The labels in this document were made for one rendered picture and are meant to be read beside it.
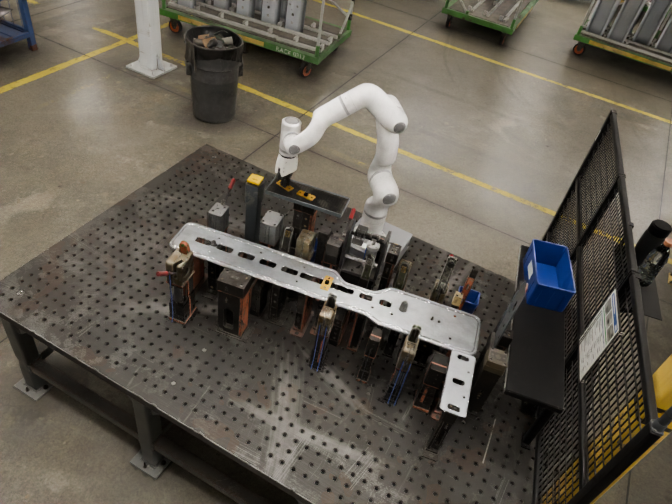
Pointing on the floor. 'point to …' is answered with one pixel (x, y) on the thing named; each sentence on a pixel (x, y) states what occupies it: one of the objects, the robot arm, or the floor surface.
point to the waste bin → (213, 71)
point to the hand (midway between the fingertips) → (285, 181)
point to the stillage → (10, 33)
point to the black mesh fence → (589, 489)
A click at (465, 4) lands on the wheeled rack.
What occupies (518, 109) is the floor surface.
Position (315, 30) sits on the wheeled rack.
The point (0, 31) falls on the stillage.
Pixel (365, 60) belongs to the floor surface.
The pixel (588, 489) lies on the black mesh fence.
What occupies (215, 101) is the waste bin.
